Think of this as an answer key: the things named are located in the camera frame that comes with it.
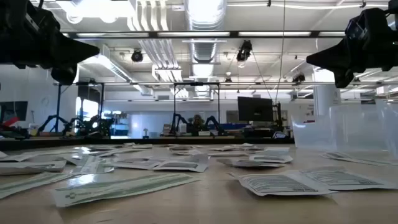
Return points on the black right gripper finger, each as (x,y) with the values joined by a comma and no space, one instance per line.
(332,56)

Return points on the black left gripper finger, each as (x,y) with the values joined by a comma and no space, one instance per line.
(74,51)

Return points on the black background robot arm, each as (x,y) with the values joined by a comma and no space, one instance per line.
(53,118)
(177,119)
(214,122)
(87,126)

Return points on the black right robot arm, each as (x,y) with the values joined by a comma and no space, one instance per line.
(394,40)

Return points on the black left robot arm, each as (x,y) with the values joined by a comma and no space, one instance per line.
(7,34)

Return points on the white round column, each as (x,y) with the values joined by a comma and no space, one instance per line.
(326,96)

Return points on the large clear plastic container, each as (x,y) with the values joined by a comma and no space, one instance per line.
(357,130)

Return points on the black overhead light beam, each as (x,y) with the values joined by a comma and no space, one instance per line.
(152,34)

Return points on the small clear plastic container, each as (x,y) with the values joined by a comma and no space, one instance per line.
(311,133)

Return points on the red background object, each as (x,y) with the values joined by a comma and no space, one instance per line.
(12,121)

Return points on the white bottle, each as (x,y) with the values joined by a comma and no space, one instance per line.
(33,129)

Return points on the black computer monitor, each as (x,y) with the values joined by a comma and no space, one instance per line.
(255,109)

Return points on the seated person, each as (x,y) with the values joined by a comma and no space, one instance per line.
(197,121)

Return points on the black station frame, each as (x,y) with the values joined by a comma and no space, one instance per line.
(58,105)
(174,102)

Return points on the dark wall screen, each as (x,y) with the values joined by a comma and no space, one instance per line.
(15,109)

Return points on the black ceiling camera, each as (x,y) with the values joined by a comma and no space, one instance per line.
(244,49)

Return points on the black metal table frame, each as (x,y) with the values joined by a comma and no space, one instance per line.
(155,140)

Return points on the silver ceiling duct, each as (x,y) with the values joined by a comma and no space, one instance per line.
(205,18)

